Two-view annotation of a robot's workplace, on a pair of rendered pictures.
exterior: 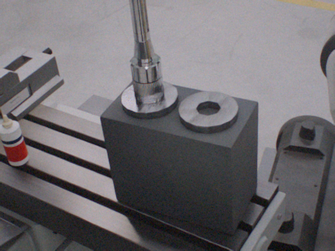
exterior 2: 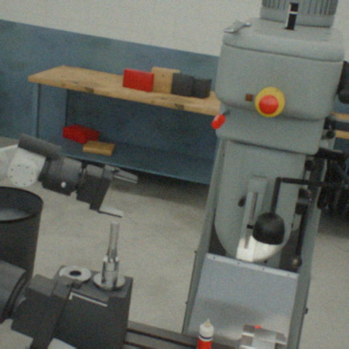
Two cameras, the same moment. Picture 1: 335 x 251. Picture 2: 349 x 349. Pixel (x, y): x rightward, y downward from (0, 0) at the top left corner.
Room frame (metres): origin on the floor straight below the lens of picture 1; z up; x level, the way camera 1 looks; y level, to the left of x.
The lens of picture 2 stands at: (2.19, -0.49, 2.02)
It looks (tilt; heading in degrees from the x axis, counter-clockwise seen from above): 19 degrees down; 155
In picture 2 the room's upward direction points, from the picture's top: 8 degrees clockwise
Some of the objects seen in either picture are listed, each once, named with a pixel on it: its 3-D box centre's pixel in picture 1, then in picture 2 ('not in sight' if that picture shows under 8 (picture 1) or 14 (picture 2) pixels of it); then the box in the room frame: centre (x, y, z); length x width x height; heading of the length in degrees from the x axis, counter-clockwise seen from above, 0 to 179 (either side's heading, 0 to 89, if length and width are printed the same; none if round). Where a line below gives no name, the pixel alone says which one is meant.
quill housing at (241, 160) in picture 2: not in sight; (258, 193); (0.93, 0.34, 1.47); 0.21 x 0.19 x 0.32; 54
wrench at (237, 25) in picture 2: not in sight; (236, 26); (1.00, 0.16, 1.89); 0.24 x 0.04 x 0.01; 145
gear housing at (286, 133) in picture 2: not in sight; (275, 112); (0.90, 0.36, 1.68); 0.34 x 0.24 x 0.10; 144
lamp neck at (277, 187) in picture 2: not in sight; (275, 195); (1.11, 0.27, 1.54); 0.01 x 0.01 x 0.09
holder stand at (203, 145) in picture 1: (182, 150); (89, 307); (0.70, -0.02, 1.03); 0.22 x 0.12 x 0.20; 60
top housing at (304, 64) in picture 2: not in sight; (283, 62); (0.92, 0.34, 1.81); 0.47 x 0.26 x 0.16; 144
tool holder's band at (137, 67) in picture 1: (145, 61); (111, 260); (0.73, 0.02, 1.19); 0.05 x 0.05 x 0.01
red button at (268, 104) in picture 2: not in sight; (268, 103); (1.14, 0.19, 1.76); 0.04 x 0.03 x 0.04; 54
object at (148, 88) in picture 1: (147, 80); (110, 270); (0.73, 0.02, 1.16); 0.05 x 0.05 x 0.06
